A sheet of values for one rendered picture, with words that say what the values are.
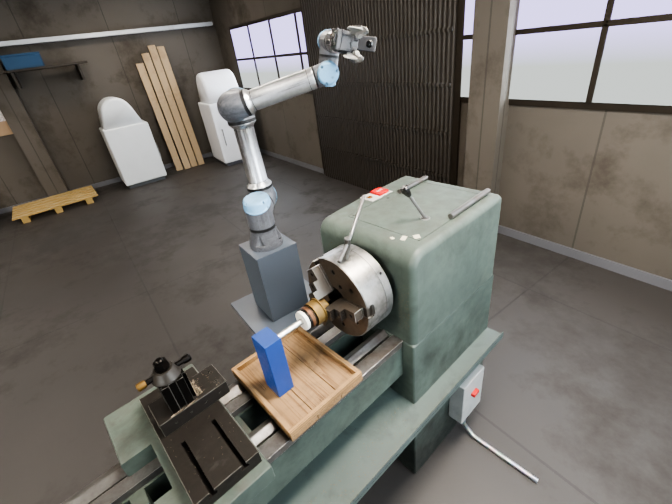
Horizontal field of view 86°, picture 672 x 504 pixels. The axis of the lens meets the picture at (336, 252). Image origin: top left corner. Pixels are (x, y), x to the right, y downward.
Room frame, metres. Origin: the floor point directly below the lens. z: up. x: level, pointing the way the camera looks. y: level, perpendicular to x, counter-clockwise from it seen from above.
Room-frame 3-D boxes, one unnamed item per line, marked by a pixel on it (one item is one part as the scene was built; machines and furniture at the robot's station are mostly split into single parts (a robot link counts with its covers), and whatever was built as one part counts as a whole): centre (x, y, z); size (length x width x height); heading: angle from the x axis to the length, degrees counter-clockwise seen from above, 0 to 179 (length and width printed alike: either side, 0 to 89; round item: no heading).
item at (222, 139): (7.43, 1.74, 0.81); 0.83 x 0.75 x 1.63; 32
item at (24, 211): (5.94, 4.53, 0.06); 1.21 x 0.84 x 0.11; 122
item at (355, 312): (0.93, -0.01, 1.09); 0.12 x 0.11 x 0.05; 39
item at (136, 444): (0.66, 0.53, 0.89); 0.53 x 0.30 x 0.06; 39
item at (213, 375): (0.74, 0.49, 1.00); 0.20 x 0.10 x 0.05; 129
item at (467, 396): (1.00, -0.64, 0.22); 0.42 x 0.18 x 0.44; 39
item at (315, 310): (0.96, 0.10, 1.08); 0.09 x 0.09 x 0.09; 39
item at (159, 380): (0.73, 0.52, 1.13); 0.08 x 0.08 x 0.03
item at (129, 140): (6.80, 3.37, 0.74); 0.74 x 0.63 x 1.48; 122
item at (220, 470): (0.67, 0.48, 0.95); 0.43 x 0.18 x 0.04; 39
